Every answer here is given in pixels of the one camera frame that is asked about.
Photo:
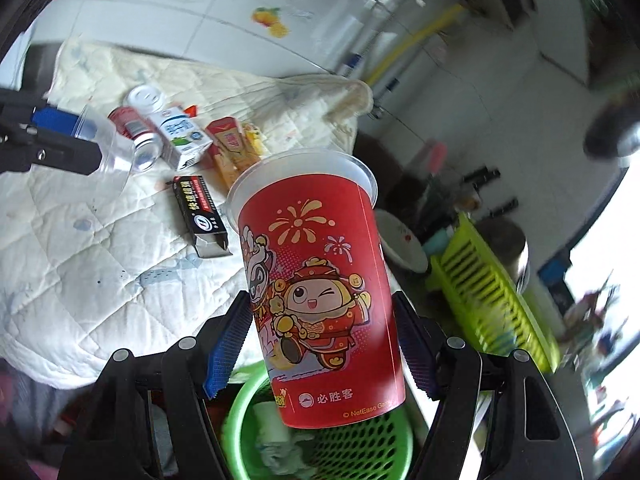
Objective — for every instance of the cream quilted blanket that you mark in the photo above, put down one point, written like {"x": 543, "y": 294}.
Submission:
{"x": 100, "y": 270}

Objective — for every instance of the green plastic basket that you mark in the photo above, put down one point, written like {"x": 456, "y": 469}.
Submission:
{"x": 360, "y": 452}

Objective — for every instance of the white plastic cup lid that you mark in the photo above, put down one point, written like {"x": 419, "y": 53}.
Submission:
{"x": 145, "y": 97}

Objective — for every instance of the black small carton box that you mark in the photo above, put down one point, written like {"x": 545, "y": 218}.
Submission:
{"x": 200, "y": 210}

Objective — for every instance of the pink plastic item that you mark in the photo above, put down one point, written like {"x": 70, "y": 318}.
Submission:
{"x": 435, "y": 155}

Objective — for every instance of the dark round object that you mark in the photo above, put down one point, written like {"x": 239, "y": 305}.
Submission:
{"x": 612, "y": 132}

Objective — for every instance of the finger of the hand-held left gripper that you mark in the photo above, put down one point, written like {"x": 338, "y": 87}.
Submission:
{"x": 55, "y": 150}
{"x": 52, "y": 117}

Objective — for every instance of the white blue milk carton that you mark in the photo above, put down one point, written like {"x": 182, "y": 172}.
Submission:
{"x": 177, "y": 135}

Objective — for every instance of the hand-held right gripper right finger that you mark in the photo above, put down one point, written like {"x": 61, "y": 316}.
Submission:
{"x": 415, "y": 355}

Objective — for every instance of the crumpled white tissue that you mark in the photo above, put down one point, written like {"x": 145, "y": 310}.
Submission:
{"x": 275, "y": 440}

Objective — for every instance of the steel pot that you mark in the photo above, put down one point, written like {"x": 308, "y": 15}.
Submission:
{"x": 505, "y": 245}

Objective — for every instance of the clear plastic cup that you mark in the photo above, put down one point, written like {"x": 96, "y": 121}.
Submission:
{"x": 114, "y": 156}

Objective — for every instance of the red orange snack box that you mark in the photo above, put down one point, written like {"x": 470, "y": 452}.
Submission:
{"x": 232, "y": 142}

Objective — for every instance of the white bowl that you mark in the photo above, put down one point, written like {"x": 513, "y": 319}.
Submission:
{"x": 400, "y": 240}

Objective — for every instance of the yellow pipe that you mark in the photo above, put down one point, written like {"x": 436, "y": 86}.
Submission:
{"x": 415, "y": 40}

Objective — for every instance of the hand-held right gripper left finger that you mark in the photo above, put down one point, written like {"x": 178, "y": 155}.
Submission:
{"x": 225, "y": 347}

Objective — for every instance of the yellow snack wrapper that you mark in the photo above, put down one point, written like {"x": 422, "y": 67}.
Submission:
{"x": 255, "y": 137}

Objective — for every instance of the teal plastic container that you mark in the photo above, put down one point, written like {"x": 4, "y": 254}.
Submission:
{"x": 437, "y": 245}

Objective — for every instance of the red drink can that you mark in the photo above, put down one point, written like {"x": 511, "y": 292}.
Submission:
{"x": 127, "y": 122}

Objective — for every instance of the red printed paper cup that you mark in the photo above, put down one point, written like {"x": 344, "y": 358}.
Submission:
{"x": 320, "y": 260}

